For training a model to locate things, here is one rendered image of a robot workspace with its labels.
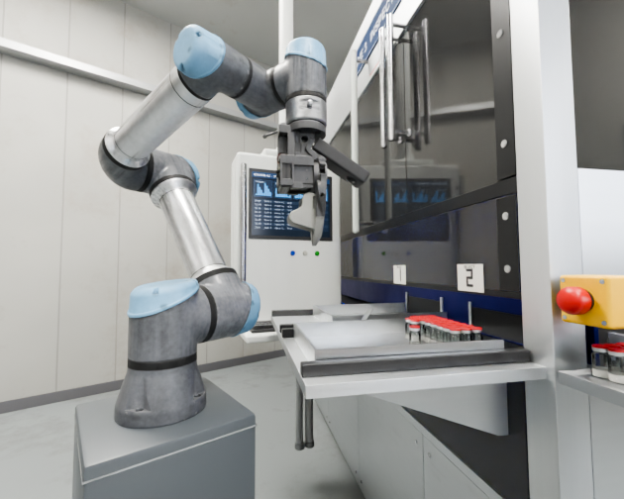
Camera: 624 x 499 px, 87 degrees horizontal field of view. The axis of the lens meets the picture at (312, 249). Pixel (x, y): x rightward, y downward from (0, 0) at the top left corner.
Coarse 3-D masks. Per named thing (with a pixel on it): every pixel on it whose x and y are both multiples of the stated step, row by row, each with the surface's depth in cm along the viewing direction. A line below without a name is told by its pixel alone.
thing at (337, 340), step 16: (368, 320) 80; (384, 320) 81; (400, 320) 81; (304, 336) 62; (320, 336) 77; (336, 336) 77; (352, 336) 77; (368, 336) 77; (384, 336) 77; (400, 336) 77; (304, 352) 61; (320, 352) 51; (336, 352) 52; (352, 352) 52; (368, 352) 53; (384, 352) 53; (400, 352) 54; (416, 352) 54; (432, 352) 55
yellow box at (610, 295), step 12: (564, 276) 50; (576, 276) 48; (588, 276) 46; (600, 276) 45; (612, 276) 44; (588, 288) 46; (600, 288) 45; (612, 288) 44; (600, 300) 45; (612, 300) 44; (564, 312) 50; (588, 312) 46; (600, 312) 45; (612, 312) 44; (588, 324) 46; (600, 324) 45; (612, 324) 43
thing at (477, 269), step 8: (464, 264) 74; (472, 264) 71; (480, 264) 68; (464, 272) 74; (472, 272) 71; (480, 272) 68; (464, 280) 74; (472, 280) 71; (480, 280) 68; (464, 288) 74; (472, 288) 71; (480, 288) 68
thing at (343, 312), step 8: (344, 304) 114; (352, 304) 115; (360, 304) 115; (368, 304) 116; (376, 304) 116; (384, 304) 117; (392, 304) 117; (400, 304) 118; (320, 312) 101; (328, 312) 113; (336, 312) 113; (344, 312) 114; (352, 312) 114; (360, 312) 115; (376, 312) 116; (384, 312) 117; (392, 312) 117; (400, 312) 117; (440, 312) 93; (320, 320) 100; (328, 320) 91; (336, 320) 87; (344, 320) 87; (352, 320) 88
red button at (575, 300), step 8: (568, 288) 46; (576, 288) 46; (560, 296) 47; (568, 296) 46; (576, 296) 45; (584, 296) 45; (560, 304) 47; (568, 304) 46; (576, 304) 45; (584, 304) 45; (568, 312) 46; (576, 312) 45; (584, 312) 45
